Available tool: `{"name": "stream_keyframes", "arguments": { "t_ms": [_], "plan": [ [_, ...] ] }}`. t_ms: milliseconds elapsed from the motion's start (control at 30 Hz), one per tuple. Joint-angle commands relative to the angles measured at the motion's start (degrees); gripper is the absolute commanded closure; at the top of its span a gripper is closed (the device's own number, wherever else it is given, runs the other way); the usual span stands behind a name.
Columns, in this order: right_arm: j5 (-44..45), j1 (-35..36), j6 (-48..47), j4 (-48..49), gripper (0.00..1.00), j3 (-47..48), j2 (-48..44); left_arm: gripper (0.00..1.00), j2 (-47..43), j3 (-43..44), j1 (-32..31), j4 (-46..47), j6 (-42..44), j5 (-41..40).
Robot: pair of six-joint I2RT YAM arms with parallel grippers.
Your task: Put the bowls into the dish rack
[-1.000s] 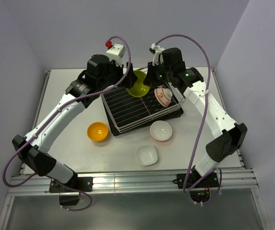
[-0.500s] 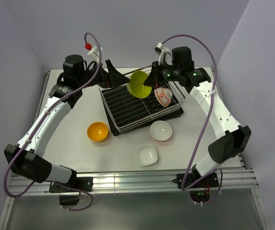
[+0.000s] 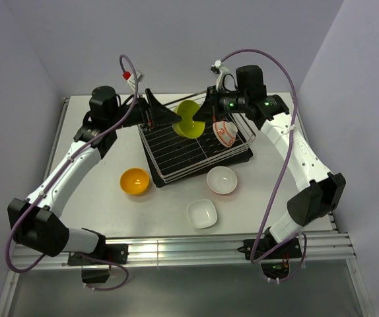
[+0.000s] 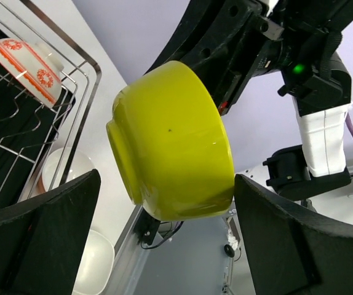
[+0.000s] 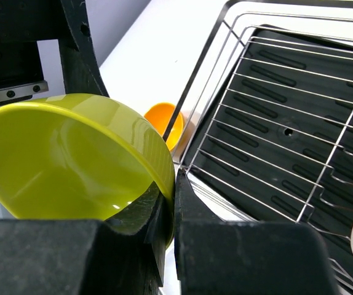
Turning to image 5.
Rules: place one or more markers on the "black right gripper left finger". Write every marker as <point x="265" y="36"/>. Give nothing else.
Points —
<point x="121" y="255"/>

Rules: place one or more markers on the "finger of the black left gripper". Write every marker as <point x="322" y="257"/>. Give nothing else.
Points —
<point x="80" y="69"/>

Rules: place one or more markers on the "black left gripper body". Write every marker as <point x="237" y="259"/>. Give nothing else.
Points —
<point x="22" y="25"/>

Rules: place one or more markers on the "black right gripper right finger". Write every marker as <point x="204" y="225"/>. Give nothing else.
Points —
<point x="245" y="257"/>

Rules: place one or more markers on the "lime green bowl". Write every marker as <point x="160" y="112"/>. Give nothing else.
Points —
<point x="79" y="156"/>

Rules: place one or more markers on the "black drip tray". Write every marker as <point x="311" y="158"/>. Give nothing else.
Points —
<point x="277" y="139"/>

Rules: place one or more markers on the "steel wire dish rack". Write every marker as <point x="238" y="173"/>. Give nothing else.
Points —
<point x="332" y="20"/>

